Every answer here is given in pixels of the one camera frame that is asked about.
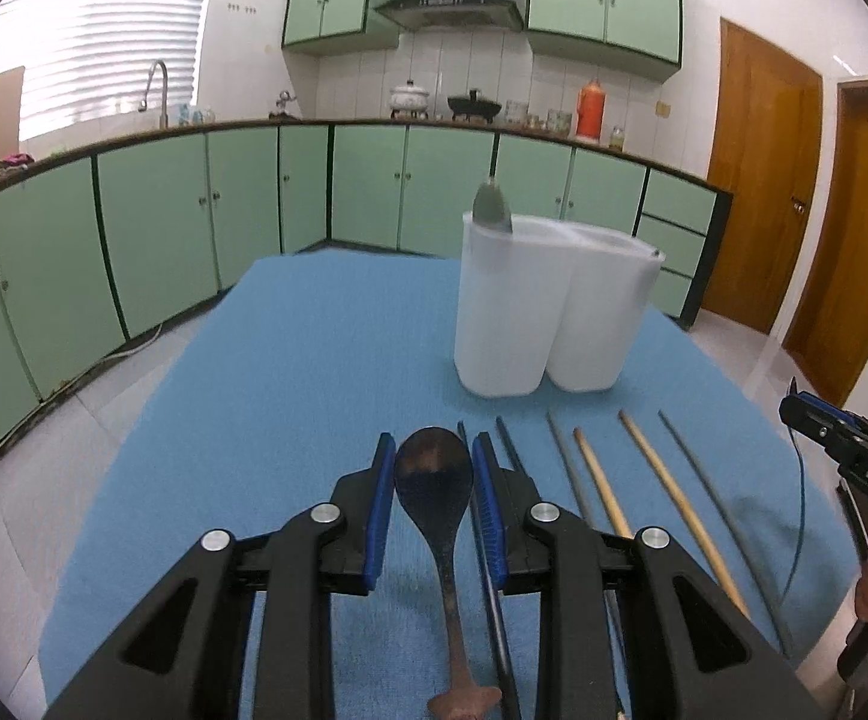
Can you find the black range hood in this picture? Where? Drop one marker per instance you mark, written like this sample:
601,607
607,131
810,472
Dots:
417,15

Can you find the orange thermos flask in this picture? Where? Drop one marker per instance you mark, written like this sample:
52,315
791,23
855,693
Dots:
591,102

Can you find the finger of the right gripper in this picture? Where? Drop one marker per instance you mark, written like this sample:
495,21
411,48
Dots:
814,418

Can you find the white plastic utensil holder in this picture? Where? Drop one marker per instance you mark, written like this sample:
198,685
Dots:
556,300

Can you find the blue table cloth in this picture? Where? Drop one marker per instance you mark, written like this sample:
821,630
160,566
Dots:
310,359

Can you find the small glass jar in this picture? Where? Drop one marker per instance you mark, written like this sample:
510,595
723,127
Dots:
616,139

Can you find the black chopstick gold band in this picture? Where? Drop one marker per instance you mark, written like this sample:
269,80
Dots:
510,447
510,704

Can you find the green lower kitchen cabinets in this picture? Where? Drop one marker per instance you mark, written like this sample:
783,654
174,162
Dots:
106,243

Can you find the black wok on stove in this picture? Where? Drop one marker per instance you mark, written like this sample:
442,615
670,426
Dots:
472,106

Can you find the wooden door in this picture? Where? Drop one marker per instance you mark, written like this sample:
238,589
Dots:
765,152
829,334

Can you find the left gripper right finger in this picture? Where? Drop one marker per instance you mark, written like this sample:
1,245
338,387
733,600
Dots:
690,653

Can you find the dark metal spoon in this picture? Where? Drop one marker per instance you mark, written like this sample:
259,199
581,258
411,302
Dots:
434,480

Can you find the white cooking pot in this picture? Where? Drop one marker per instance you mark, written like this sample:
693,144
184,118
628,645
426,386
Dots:
409,101

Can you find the grey spoon in holder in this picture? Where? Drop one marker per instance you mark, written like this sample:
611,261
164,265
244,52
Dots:
490,209

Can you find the light wooden chopstick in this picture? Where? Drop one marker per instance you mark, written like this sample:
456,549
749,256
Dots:
688,513
616,517

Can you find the white window blinds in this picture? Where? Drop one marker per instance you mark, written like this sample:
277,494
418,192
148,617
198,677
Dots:
89,59

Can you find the grey metal chopstick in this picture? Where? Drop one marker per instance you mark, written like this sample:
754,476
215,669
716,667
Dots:
768,594
581,500

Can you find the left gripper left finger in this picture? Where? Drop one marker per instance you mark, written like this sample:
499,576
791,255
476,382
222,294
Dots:
181,651

